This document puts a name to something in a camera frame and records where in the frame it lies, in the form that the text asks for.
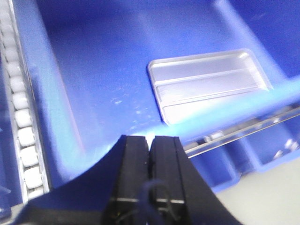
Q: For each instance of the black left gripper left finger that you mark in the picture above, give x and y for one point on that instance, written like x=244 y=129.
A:
x=106 y=194

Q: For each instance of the far left roller rail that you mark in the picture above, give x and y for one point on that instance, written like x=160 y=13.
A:
x=24 y=122

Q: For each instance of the blue plastic box left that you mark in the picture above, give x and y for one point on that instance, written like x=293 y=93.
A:
x=87 y=61

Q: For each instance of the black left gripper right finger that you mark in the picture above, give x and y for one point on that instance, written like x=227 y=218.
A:
x=181 y=196

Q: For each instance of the small silver metal tray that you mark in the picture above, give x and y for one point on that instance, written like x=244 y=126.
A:
x=188 y=85

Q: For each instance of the roller rail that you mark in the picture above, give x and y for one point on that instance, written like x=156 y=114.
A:
x=24 y=122
x=225 y=136

